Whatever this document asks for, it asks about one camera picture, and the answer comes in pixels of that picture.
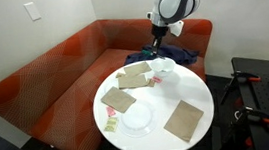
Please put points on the white round plate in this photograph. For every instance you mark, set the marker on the white round plate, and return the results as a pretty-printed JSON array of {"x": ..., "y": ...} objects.
[{"x": 137, "y": 118}]

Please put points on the pink sweetener packet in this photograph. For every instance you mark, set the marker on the pink sweetener packet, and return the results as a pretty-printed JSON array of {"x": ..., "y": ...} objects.
[
  {"x": 156, "y": 79},
  {"x": 110, "y": 111}
]

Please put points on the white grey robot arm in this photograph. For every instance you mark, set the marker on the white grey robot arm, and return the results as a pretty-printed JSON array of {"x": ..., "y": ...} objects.
[{"x": 173, "y": 0}]

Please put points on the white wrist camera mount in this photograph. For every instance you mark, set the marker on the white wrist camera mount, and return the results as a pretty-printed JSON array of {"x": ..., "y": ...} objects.
[{"x": 176, "y": 28}]

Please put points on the large brown paper napkin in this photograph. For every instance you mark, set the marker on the large brown paper napkin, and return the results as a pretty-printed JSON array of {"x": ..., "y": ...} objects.
[{"x": 183, "y": 120}]

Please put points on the yellow green sweetener packet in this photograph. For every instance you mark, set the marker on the yellow green sweetener packet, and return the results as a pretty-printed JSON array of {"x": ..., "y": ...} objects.
[{"x": 111, "y": 124}]

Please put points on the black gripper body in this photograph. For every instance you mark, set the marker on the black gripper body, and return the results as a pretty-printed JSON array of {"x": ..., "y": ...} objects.
[{"x": 159, "y": 32}]

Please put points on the orange patterned corner sofa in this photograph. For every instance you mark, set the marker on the orange patterned corner sofa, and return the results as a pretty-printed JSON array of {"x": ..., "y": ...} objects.
[{"x": 58, "y": 79}]

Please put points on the white wall switch plate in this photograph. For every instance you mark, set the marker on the white wall switch plate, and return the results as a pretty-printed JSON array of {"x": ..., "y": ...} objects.
[{"x": 32, "y": 11}]

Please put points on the brown sugar packet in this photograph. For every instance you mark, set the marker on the brown sugar packet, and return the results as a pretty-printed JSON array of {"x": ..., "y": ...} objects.
[{"x": 150, "y": 82}]

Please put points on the dark blue cloth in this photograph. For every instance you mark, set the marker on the dark blue cloth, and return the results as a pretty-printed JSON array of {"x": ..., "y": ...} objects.
[{"x": 179, "y": 53}]

